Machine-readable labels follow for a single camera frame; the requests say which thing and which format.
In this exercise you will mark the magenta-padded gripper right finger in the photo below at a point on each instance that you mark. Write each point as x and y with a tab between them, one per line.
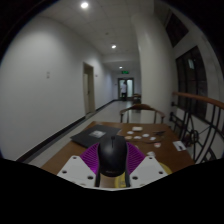
148	168

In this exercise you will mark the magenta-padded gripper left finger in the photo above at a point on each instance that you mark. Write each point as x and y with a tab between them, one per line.
75	168

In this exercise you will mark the black computer mouse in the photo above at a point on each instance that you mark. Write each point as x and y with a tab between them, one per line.
112	156

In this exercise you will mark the white oblong sticker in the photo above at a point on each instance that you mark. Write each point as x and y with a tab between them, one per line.
151	154

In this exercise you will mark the red and white sticker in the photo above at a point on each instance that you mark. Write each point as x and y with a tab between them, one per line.
157	145

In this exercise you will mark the black closed laptop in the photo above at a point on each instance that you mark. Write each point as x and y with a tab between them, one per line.
85	136

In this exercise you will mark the small black clip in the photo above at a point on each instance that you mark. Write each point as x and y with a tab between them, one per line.
159	133

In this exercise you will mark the white square card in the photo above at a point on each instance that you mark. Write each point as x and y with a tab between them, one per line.
137	128

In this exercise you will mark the wooden armchair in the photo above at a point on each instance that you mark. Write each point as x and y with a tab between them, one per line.
141	107

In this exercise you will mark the glass double door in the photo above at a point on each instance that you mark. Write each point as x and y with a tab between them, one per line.
130	88

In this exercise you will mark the person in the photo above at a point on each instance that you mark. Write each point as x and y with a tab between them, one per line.
123	89

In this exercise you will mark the black railing with wooden handrail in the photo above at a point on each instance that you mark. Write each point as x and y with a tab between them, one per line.
200	98

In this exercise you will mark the dark window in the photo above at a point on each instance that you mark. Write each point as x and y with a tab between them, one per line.
193	83

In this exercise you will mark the green exit sign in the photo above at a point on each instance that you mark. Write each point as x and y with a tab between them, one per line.
125	72

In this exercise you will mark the recessed ceiling lights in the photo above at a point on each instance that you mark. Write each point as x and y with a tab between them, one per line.
84	5

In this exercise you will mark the wall doorway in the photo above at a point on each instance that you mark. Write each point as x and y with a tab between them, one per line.
88	88

